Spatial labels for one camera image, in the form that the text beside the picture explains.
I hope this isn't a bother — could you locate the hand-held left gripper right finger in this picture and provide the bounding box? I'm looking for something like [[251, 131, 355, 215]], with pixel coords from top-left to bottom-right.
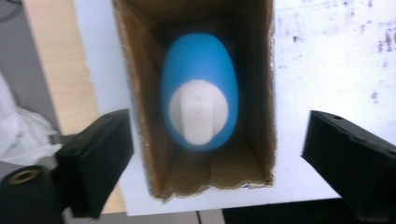
[[301, 109, 396, 224]]

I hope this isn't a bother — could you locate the blue bottle with white cap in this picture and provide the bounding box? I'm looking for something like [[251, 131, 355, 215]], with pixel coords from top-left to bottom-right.
[[160, 33, 240, 152]]

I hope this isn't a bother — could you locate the brown cardboard box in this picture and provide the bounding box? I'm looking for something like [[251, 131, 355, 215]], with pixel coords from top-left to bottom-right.
[[111, 0, 278, 203]]

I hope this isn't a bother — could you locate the white table sheet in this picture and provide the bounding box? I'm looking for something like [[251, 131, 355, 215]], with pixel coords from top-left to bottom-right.
[[74, 0, 396, 217]]

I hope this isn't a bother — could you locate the white cloth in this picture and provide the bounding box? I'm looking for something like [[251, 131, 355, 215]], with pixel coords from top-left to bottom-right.
[[0, 70, 64, 166]]

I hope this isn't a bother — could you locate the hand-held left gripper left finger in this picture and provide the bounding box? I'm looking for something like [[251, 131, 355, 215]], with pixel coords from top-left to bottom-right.
[[53, 108, 135, 219]]

